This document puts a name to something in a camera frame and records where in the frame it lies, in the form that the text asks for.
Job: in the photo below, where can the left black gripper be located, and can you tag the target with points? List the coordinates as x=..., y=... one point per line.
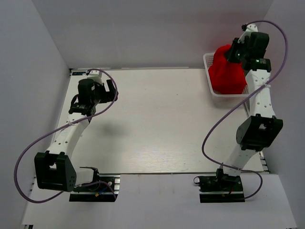
x=105, y=93

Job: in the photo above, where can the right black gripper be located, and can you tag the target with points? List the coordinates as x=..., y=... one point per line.
x=233, y=51

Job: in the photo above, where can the red t shirt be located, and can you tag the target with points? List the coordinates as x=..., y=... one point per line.
x=233, y=74

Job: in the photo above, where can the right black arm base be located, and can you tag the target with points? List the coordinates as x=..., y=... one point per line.
x=212, y=190

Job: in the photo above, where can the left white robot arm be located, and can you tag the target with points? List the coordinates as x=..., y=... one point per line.
x=54, y=168

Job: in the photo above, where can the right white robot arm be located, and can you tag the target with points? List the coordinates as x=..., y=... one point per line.
x=261, y=127

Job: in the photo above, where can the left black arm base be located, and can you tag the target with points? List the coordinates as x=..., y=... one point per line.
x=99, y=192

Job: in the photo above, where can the blue table label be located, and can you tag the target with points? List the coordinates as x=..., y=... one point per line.
x=79, y=73

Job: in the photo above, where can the white plastic basket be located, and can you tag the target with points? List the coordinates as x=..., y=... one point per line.
x=214, y=83

